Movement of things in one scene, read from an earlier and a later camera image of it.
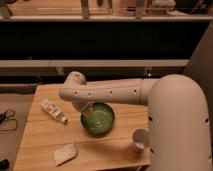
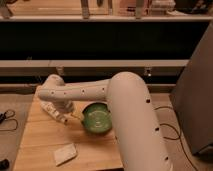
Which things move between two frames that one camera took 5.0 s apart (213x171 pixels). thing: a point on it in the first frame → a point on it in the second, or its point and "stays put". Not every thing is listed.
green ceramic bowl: (99, 119) stays put
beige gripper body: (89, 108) → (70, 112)
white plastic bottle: (55, 111) stays put
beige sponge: (65, 154) stays put
